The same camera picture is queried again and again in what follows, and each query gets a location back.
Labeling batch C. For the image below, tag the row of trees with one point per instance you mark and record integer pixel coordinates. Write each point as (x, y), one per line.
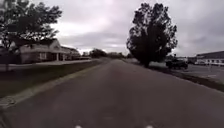
(98, 53)

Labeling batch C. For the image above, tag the grey asphalt road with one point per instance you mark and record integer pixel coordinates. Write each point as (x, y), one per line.
(123, 96)

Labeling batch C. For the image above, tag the tall dense tree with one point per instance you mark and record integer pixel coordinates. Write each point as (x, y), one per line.
(151, 33)

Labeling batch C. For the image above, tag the dark vehicle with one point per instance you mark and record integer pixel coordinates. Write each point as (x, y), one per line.
(176, 64)

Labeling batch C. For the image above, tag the house with dark roof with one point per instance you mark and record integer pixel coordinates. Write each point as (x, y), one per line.
(43, 51)

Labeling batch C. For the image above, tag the grass strip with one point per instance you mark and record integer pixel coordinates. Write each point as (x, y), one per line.
(36, 76)

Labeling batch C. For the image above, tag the pale gravel strip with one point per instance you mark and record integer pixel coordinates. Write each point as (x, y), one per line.
(36, 88)

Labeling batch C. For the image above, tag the grey paved lot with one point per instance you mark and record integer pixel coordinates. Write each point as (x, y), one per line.
(203, 71)

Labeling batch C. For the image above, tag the long low building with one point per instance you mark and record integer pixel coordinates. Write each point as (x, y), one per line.
(210, 57)

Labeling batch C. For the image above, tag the tree with spreading crown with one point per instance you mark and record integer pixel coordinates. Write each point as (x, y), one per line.
(23, 20)

